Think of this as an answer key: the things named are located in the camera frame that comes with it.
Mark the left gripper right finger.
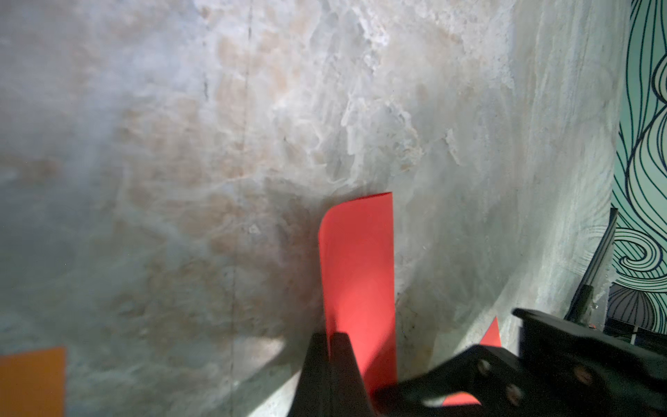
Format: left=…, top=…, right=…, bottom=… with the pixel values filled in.
left=330, top=333, right=375, bottom=417

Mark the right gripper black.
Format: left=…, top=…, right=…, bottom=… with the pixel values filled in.
left=373, top=309, right=666, bottom=416

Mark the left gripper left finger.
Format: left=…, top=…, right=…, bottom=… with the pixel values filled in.
left=288, top=333, right=330, bottom=417

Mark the red square paper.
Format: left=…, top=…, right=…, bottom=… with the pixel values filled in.
left=317, top=191, right=502, bottom=408

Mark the orange square paper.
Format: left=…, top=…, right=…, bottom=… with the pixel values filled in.
left=1, top=347, right=66, bottom=416

